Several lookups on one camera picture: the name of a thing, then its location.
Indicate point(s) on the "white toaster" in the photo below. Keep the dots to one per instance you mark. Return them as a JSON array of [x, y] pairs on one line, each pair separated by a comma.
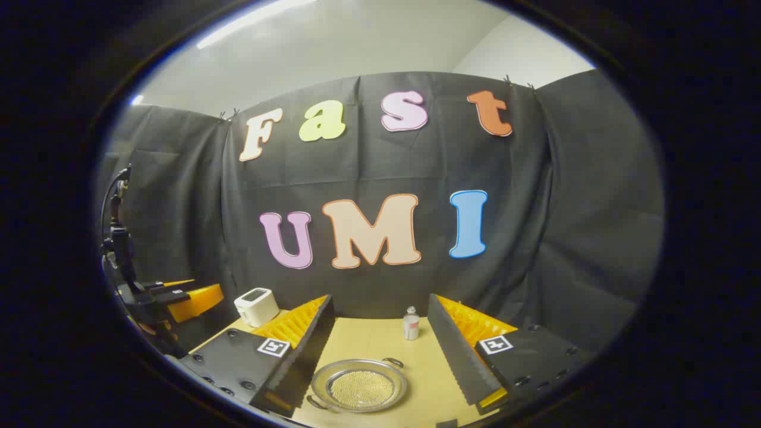
[[255, 306]]

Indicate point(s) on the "pile of soybeans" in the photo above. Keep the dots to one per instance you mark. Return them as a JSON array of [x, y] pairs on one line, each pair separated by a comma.
[[362, 389]]

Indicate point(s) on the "small white labelled bottle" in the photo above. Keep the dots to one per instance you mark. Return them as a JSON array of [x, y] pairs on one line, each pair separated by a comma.
[[411, 327]]

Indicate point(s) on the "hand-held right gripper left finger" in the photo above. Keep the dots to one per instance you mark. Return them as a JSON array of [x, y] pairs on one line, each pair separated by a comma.
[[306, 356]]

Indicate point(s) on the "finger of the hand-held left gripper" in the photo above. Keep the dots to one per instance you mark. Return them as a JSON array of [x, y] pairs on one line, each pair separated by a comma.
[[172, 284], [196, 303]]

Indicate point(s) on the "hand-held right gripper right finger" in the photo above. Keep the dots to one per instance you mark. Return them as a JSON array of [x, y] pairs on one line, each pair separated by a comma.
[[455, 356]]

